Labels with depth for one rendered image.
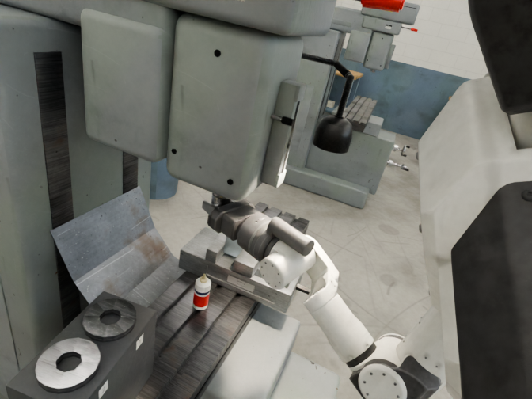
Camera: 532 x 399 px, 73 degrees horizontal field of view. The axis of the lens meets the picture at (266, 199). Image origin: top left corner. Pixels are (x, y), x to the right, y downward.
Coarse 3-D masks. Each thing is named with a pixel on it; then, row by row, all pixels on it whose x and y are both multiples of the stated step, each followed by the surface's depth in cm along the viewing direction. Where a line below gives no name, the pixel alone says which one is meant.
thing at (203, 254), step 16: (192, 240) 111; (208, 240) 112; (224, 240) 107; (192, 256) 105; (208, 256) 103; (224, 256) 107; (192, 272) 108; (208, 272) 106; (224, 272) 104; (256, 272) 103; (240, 288) 104; (256, 288) 102; (272, 288) 99; (288, 288) 100; (272, 304) 101; (288, 304) 100
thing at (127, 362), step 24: (96, 312) 65; (120, 312) 66; (144, 312) 69; (72, 336) 62; (96, 336) 61; (120, 336) 63; (144, 336) 68; (48, 360) 56; (72, 360) 58; (96, 360) 57; (120, 360) 60; (144, 360) 71; (24, 384) 53; (48, 384) 53; (72, 384) 53; (96, 384) 55; (120, 384) 63; (144, 384) 76
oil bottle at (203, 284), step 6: (204, 276) 93; (198, 282) 93; (204, 282) 93; (210, 282) 94; (198, 288) 93; (204, 288) 93; (210, 288) 95; (198, 294) 94; (204, 294) 94; (198, 300) 94; (204, 300) 95; (198, 306) 96; (204, 306) 96
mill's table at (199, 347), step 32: (192, 288) 105; (224, 288) 105; (160, 320) 93; (192, 320) 95; (224, 320) 95; (160, 352) 85; (192, 352) 86; (224, 352) 90; (160, 384) 77; (192, 384) 78
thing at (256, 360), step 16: (256, 320) 108; (272, 320) 109; (288, 320) 110; (240, 336) 101; (256, 336) 102; (272, 336) 103; (288, 336) 104; (240, 352) 97; (256, 352) 98; (272, 352) 99; (288, 352) 105; (224, 368) 92; (240, 368) 93; (256, 368) 93; (272, 368) 94; (224, 384) 88; (240, 384) 89; (256, 384) 90; (272, 384) 92
